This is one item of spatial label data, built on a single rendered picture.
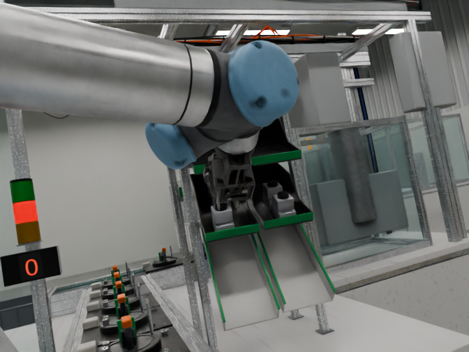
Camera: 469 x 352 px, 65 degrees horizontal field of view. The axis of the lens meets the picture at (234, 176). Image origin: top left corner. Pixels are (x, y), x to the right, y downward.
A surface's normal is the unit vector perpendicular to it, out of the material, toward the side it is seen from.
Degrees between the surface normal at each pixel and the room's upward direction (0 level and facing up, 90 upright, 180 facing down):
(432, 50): 90
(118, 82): 117
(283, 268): 45
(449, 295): 90
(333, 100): 90
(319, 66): 90
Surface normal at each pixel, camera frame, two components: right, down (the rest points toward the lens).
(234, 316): -0.01, -0.76
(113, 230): 0.33, -0.12
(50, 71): 0.48, 0.32
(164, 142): -0.68, 0.54
